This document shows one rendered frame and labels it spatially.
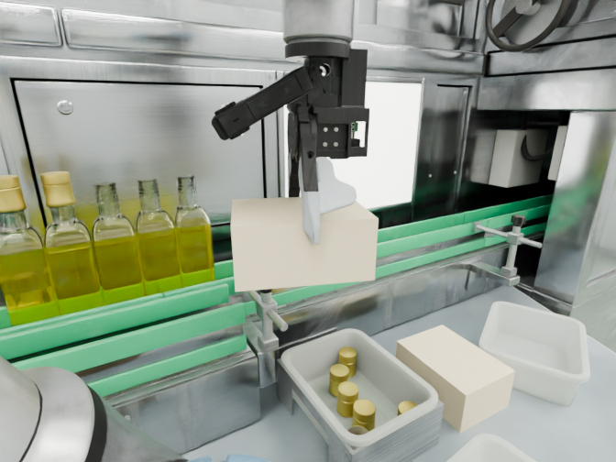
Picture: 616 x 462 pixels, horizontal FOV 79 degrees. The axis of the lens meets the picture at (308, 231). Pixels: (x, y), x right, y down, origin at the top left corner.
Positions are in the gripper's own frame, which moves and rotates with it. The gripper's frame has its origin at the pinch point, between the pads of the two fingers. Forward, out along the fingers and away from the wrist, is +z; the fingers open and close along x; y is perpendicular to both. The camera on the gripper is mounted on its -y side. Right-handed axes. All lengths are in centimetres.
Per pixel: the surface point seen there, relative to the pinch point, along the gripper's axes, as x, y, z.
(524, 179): 65, 86, 8
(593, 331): 35, 93, 48
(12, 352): 4.1, -37.4, 16.9
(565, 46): 44, 72, -28
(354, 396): 2.5, 9.2, 29.8
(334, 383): 7.5, 7.2, 31.3
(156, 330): 3.0, -19.0, 14.9
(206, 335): 5.6, -12.9, 18.0
